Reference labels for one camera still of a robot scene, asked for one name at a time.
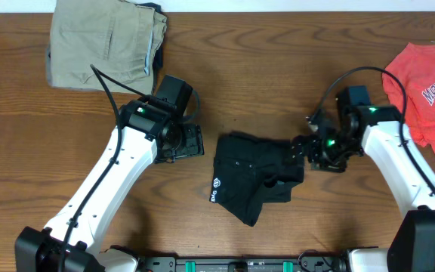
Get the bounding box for black athletic pants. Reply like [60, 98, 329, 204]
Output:
[209, 131, 304, 227]

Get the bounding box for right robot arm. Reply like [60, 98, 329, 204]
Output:
[291, 106, 435, 271]

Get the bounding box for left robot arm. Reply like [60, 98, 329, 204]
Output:
[14, 97, 204, 271]

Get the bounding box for folded dark navy garment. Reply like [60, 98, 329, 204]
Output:
[140, 2, 167, 94]

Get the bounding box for folded khaki pants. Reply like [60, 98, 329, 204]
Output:
[49, 0, 154, 94]

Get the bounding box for red printed t-shirt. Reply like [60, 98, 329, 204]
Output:
[386, 43, 435, 153]

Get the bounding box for grey folded garment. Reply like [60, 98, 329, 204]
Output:
[45, 45, 53, 87]

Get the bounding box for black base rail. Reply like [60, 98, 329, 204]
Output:
[137, 249, 350, 272]

